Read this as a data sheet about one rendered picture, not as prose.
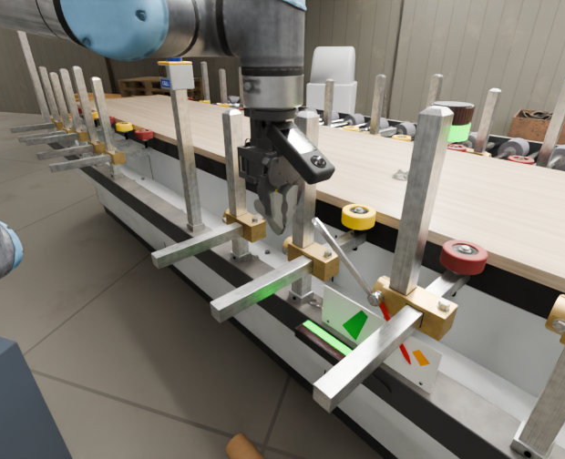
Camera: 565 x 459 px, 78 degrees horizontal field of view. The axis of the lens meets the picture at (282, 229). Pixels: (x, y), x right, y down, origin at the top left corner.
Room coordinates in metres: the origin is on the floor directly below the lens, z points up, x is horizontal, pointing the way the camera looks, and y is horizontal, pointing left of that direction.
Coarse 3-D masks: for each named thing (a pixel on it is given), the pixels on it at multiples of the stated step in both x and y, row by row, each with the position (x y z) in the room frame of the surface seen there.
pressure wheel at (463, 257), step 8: (448, 240) 0.61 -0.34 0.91; (456, 240) 0.61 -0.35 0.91; (464, 240) 0.61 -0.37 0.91; (448, 248) 0.58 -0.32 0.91; (456, 248) 0.59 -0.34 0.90; (464, 248) 0.58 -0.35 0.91; (472, 248) 0.59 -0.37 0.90; (480, 248) 0.58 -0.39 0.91; (440, 256) 0.59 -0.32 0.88; (448, 256) 0.56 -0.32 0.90; (456, 256) 0.55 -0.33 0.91; (464, 256) 0.55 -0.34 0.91; (472, 256) 0.55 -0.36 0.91; (480, 256) 0.55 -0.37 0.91; (448, 264) 0.56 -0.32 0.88; (456, 264) 0.55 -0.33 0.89; (464, 264) 0.54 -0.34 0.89; (472, 264) 0.54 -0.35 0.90; (480, 264) 0.54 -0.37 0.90; (464, 272) 0.54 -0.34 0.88; (472, 272) 0.54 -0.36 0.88; (480, 272) 0.55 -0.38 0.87
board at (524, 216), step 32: (160, 96) 3.12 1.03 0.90; (160, 128) 1.76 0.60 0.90; (192, 128) 1.76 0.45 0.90; (320, 128) 1.76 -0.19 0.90; (224, 160) 1.26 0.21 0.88; (352, 160) 1.20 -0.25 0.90; (384, 160) 1.20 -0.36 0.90; (448, 160) 1.20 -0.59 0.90; (480, 160) 1.20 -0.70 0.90; (320, 192) 0.91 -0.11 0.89; (352, 192) 0.89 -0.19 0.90; (384, 192) 0.89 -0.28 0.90; (448, 192) 0.89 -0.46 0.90; (480, 192) 0.89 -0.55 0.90; (512, 192) 0.89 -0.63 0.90; (544, 192) 0.89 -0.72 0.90; (448, 224) 0.70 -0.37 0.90; (480, 224) 0.70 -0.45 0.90; (512, 224) 0.70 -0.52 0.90; (544, 224) 0.70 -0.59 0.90; (512, 256) 0.56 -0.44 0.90; (544, 256) 0.56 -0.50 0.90
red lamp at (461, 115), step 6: (450, 108) 0.51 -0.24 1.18; (456, 108) 0.51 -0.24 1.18; (462, 108) 0.51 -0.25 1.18; (468, 108) 0.51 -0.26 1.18; (474, 108) 0.52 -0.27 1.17; (456, 114) 0.51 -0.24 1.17; (462, 114) 0.51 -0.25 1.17; (468, 114) 0.51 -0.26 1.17; (456, 120) 0.51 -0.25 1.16; (462, 120) 0.51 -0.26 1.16; (468, 120) 0.51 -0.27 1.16
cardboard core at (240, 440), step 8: (232, 440) 0.71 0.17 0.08; (240, 440) 0.71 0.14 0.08; (248, 440) 0.72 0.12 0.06; (232, 448) 0.69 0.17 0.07; (240, 448) 0.68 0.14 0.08; (248, 448) 0.68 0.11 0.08; (232, 456) 0.67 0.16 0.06; (240, 456) 0.66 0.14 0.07; (248, 456) 0.66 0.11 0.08; (256, 456) 0.66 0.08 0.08
